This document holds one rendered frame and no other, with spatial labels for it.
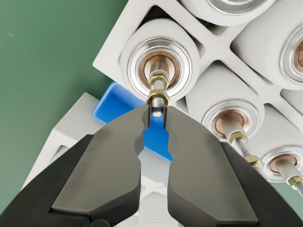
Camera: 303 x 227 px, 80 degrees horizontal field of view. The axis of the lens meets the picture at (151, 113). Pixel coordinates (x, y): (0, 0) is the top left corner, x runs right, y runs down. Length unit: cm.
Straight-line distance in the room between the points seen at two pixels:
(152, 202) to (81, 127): 24
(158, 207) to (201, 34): 37
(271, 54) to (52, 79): 50
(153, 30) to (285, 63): 15
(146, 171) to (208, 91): 26
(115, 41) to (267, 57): 20
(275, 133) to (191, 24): 20
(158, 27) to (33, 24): 39
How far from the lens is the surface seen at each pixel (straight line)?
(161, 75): 17
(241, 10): 22
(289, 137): 32
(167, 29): 21
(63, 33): 52
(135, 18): 28
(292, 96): 37
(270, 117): 36
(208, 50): 29
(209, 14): 21
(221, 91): 25
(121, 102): 52
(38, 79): 59
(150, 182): 45
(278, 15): 27
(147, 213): 48
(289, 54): 25
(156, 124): 54
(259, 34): 27
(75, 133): 41
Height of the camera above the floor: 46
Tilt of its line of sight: 59 degrees down
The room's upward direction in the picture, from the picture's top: 174 degrees counter-clockwise
